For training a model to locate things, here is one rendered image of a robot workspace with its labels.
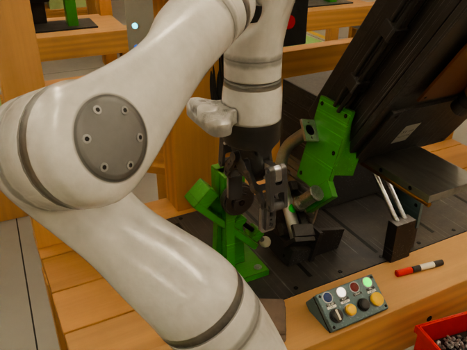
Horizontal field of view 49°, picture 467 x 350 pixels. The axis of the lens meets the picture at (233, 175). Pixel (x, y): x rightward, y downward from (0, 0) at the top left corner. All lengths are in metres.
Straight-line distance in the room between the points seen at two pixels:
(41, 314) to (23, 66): 1.57
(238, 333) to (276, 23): 0.33
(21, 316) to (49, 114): 2.29
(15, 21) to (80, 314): 0.64
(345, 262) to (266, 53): 0.79
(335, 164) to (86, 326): 0.65
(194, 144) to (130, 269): 1.00
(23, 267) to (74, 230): 2.47
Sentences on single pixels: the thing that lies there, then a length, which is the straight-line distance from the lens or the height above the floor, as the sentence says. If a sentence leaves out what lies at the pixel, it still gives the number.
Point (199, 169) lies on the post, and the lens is 1.45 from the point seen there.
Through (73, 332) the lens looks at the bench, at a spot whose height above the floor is 0.88.
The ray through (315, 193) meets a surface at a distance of 1.18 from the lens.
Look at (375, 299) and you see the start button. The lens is 1.15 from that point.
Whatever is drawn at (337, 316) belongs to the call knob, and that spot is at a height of 0.94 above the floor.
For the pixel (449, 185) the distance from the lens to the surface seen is 1.21.
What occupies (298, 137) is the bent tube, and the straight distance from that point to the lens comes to 1.23.
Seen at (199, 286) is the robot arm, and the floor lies 1.40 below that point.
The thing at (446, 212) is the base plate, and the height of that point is 0.90.
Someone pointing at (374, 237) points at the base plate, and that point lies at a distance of 1.39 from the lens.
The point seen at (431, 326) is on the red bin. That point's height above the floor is 0.91.
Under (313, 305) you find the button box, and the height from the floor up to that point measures 0.92.
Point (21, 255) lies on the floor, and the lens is 2.98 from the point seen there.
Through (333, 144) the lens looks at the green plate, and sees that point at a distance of 1.18.
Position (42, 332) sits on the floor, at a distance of 2.50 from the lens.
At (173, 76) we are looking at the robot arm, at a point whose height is 1.56.
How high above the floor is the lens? 1.69
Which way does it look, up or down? 29 degrees down
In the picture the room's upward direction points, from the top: straight up
